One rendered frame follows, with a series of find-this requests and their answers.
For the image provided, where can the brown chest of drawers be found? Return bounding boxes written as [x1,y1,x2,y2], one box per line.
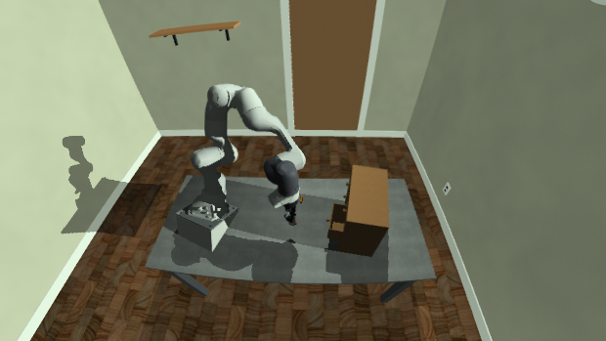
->
[338,165,389,257]

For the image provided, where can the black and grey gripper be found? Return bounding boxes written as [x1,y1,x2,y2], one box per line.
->
[284,199,298,226]

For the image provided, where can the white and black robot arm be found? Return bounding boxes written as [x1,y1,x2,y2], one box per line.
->
[188,84,306,222]

